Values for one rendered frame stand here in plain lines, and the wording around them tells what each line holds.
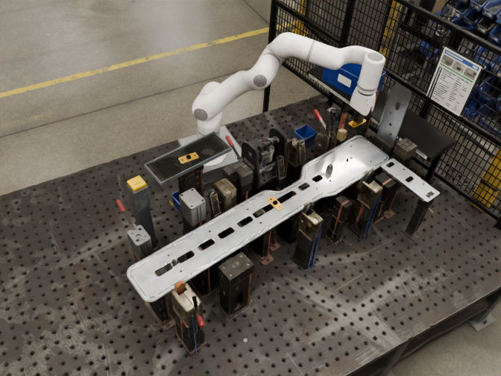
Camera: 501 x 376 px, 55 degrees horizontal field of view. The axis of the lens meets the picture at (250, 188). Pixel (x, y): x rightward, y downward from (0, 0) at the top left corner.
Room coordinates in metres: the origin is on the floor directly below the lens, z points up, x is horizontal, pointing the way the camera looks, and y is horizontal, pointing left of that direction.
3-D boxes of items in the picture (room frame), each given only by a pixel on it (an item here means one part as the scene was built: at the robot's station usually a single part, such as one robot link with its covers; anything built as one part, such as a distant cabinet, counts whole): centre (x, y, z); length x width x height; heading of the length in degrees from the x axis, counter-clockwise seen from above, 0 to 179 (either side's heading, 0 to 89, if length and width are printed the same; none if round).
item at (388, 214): (1.66, -0.71, 0.84); 0.11 x 0.06 x 0.29; 41
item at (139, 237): (1.14, 0.44, 0.88); 0.11 x 0.10 x 0.36; 41
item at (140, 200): (1.34, 0.47, 0.92); 0.08 x 0.08 x 0.44; 41
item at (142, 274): (1.39, -0.10, 1.00); 1.38 x 0.22 x 0.02; 131
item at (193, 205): (1.31, 0.24, 0.90); 0.13 x 0.10 x 0.41; 41
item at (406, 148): (1.79, -0.76, 0.88); 0.08 x 0.08 x 0.36; 41
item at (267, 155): (1.62, -0.06, 0.94); 0.18 x 0.13 x 0.49; 131
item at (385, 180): (1.62, -0.65, 0.84); 0.11 x 0.10 x 0.28; 41
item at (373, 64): (1.71, -0.47, 1.53); 0.09 x 0.08 x 0.13; 165
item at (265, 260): (1.35, -0.06, 0.84); 0.17 x 0.06 x 0.29; 41
